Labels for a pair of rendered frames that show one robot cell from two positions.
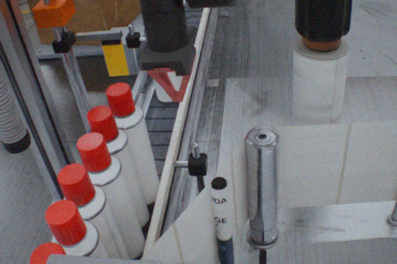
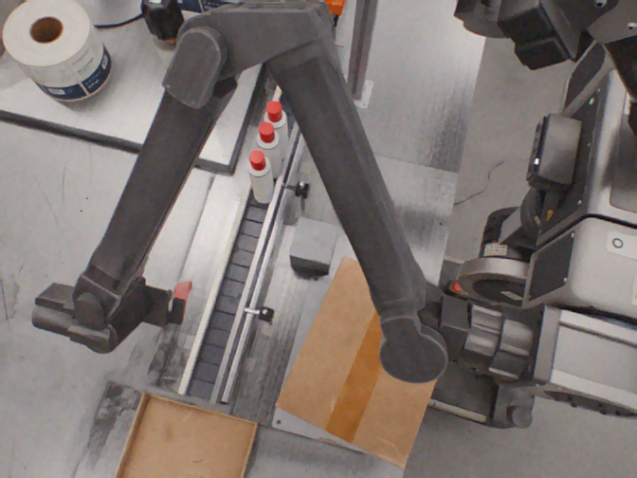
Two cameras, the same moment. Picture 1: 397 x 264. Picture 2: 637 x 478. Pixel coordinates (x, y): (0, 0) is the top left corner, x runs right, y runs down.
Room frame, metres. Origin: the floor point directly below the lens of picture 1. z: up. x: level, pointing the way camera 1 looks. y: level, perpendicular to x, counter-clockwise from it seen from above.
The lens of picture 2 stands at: (1.35, 0.15, 2.05)
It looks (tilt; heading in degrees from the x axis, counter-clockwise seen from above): 73 degrees down; 180
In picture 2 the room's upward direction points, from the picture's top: 3 degrees clockwise
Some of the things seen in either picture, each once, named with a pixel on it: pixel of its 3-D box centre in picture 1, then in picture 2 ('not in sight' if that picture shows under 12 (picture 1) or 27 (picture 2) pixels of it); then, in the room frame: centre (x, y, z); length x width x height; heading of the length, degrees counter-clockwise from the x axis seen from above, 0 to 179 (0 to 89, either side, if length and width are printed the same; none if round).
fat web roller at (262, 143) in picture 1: (263, 192); not in sight; (0.37, -0.07, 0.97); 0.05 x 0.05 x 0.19
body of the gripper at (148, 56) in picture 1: (166, 30); not in sight; (0.54, 0.02, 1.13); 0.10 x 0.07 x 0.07; 168
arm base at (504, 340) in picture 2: not in sight; (496, 339); (1.27, 0.37, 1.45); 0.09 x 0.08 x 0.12; 166
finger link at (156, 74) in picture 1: (175, 70); not in sight; (0.55, 0.02, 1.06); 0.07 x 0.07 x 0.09; 78
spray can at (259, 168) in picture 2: not in sight; (261, 176); (0.86, 0.02, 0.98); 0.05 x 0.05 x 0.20
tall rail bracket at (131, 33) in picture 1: (146, 56); (293, 195); (0.88, 0.09, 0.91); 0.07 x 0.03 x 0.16; 78
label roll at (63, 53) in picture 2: not in sight; (61, 49); (0.53, -0.51, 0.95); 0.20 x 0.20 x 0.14
